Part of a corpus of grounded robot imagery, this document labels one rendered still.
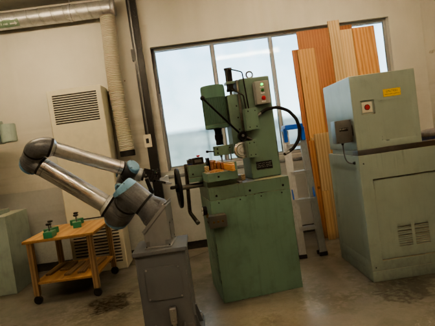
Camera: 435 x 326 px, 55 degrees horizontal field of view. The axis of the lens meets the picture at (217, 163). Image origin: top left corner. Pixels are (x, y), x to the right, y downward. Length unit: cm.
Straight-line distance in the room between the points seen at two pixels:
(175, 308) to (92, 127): 226
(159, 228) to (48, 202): 241
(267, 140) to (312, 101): 146
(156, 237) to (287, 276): 108
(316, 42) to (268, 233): 232
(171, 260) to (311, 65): 272
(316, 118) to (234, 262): 200
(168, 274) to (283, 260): 94
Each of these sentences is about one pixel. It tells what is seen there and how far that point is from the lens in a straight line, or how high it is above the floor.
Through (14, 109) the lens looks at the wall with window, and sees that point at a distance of 477.
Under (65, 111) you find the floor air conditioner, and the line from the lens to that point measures 427.
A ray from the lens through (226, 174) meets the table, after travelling 280.
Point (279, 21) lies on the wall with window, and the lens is 462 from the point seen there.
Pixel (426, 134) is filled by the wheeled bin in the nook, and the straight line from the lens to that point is 386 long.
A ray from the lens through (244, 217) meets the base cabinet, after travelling 290.
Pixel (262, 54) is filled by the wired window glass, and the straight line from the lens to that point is 459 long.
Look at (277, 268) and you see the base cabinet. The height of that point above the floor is 17.
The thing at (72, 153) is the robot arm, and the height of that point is 115.
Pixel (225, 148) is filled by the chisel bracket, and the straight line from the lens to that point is 302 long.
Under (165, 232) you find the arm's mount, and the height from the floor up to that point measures 64.
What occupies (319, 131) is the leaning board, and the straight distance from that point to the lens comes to 437.
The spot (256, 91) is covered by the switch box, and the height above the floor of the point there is 141.
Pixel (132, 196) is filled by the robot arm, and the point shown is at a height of 86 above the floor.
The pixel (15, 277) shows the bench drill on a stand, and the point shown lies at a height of 14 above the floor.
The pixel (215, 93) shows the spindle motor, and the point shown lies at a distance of 298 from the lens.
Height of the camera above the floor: 111
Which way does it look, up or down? 3 degrees down
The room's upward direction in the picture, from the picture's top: 8 degrees counter-clockwise
